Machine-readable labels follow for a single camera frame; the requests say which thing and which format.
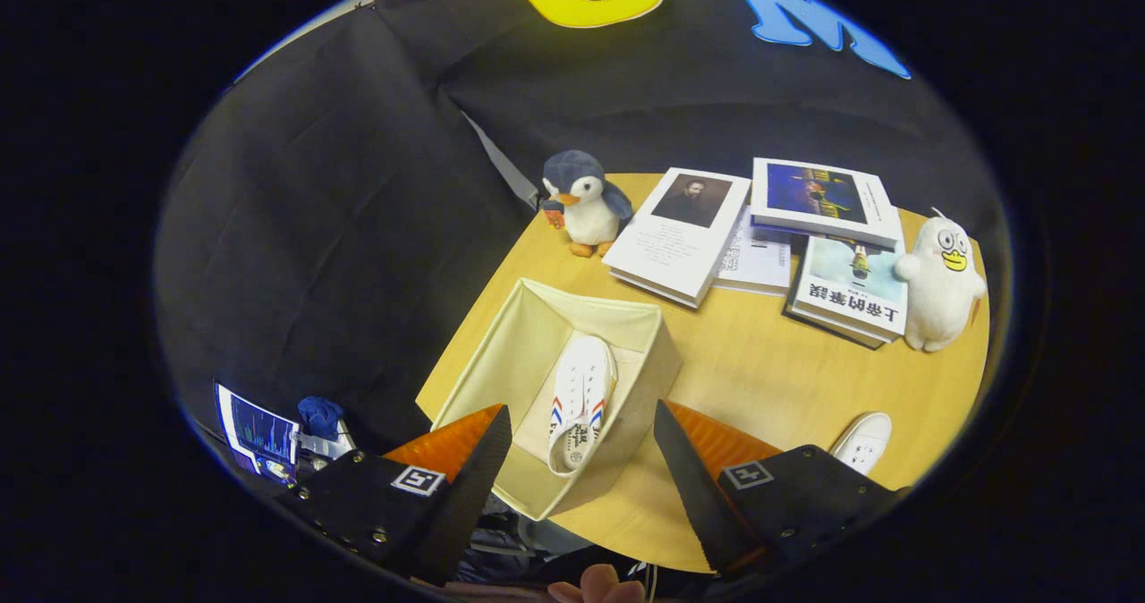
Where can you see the white duck plush toy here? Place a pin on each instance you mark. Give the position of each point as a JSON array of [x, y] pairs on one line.
[[939, 299]]

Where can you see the thin white booklet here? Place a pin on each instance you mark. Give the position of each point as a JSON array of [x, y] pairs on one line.
[[756, 259]]

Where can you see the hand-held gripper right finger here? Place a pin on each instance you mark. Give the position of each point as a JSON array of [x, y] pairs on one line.
[[702, 505]]

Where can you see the white canvas shoe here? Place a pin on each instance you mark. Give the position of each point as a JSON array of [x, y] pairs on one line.
[[581, 388], [863, 442]]

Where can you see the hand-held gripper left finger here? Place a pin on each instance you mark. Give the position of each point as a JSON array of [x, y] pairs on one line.
[[470, 505]]

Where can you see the blue cloth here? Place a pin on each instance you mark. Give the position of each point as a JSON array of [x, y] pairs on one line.
[[320, 415]]

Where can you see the book with night photo cover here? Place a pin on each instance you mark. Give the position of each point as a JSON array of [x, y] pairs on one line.
[[823, 196]]

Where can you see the person's dark clothing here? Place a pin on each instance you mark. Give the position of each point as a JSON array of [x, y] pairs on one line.
[[510, 540]]

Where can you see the white book with portrait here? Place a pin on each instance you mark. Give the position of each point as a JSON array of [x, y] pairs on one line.
[[671, 254]]

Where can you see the grey penguin plush toy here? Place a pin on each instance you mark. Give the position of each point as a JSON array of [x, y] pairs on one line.
[[590, 214]]

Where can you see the computer monitor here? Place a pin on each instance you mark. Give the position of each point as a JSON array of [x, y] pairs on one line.
[[259, 433]]

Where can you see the book with pale blue cover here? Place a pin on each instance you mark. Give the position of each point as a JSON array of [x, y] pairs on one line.
[[850, 294]]

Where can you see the beige fabric storage box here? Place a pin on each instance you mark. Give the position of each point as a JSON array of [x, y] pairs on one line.
[[501, 361]]

